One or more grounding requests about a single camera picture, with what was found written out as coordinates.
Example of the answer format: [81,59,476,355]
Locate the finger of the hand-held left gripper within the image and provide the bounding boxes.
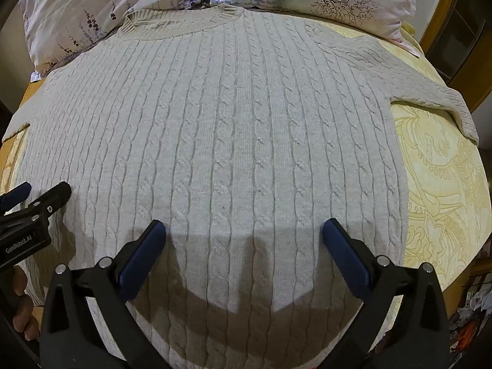
[21,182,73,224]
[0,182,32,213]

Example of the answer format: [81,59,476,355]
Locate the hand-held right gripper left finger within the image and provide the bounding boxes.
[38,219,170,369]

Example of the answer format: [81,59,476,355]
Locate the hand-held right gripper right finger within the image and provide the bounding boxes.
[322,218,450,369]

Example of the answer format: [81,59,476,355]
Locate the beige cable-knit sweater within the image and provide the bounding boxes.
[2,3,479,369]

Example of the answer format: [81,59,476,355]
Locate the person's left hand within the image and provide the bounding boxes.
[11,264,41,341]

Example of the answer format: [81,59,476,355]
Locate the yellow patterned bed blanket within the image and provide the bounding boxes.
[0,19,492,296]

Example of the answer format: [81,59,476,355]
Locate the pile of assorted clutter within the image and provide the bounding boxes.
[448,257,492,354]

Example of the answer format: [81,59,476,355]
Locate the white pillow with purple flowers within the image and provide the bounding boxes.
[24,0,213,77]

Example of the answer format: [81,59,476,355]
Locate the wooden bed frame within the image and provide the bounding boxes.
[419,0,492,114]

